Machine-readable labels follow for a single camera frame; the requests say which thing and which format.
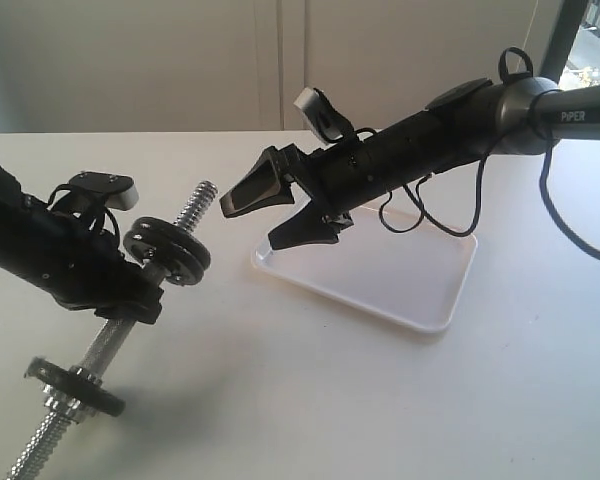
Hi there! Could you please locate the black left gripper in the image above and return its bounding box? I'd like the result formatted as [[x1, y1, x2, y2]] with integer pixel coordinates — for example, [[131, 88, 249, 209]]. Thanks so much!
[[0, 202, 164, 324]]

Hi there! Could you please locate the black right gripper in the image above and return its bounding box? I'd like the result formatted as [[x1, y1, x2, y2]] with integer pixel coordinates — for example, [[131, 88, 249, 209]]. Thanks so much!
[[220, 128, 395, 249]]

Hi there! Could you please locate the black weight plate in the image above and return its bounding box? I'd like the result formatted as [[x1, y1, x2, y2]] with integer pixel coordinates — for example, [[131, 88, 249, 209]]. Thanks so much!
[[123, 217, 211, 276]]

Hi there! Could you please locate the chrome dumbbell bar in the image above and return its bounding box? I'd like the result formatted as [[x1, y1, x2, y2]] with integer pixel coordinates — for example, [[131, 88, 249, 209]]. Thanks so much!
[[5, 180, 218, 479]]

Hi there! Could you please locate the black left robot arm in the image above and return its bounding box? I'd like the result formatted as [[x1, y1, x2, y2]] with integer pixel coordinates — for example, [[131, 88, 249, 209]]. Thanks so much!
[[0, 165, 163, 325]]

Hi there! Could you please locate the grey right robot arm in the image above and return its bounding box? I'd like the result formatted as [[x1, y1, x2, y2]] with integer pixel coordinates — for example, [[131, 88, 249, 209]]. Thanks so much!
[[220, 76, 600, 250]]

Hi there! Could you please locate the black plate far end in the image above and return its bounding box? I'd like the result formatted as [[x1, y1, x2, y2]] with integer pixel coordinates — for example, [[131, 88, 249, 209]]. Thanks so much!
[[123, 229, 210, 286]]

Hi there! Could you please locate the black plate end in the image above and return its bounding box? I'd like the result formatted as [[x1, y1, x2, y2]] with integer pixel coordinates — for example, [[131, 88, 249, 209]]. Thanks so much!
[[123, 229, 210, 286], [24, 357, 126, 417]]

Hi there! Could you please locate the black plate near end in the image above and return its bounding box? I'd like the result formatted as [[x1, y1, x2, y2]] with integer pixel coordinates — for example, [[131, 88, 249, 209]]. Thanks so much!
[[24, 357, 126, 417]]

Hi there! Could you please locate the chrome collar nut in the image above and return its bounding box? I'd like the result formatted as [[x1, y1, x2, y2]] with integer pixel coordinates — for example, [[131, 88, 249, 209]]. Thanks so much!
[[42, 384, 96, 424]]

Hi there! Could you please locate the white plastic tray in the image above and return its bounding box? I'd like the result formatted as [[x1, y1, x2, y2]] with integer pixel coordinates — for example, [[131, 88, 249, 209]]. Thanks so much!
[[251, 205, 478, 334]]

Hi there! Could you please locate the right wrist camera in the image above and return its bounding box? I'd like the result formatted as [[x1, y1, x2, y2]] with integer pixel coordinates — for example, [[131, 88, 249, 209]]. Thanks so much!
[[294, 87, 355, 145]]

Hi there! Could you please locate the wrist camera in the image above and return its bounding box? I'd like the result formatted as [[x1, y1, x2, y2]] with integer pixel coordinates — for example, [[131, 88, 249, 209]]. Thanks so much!
[[294, 87, 355, 145], [68, 171, 139, 211]]

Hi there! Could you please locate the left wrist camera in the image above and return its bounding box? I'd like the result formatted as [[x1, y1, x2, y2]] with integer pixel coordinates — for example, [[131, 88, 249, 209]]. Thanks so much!
[[68, 171, 139, 211]]

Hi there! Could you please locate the dark window frame post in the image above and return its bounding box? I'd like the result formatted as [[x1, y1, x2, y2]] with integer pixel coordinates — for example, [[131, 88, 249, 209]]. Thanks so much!
[[539, 0, 588, 83]]

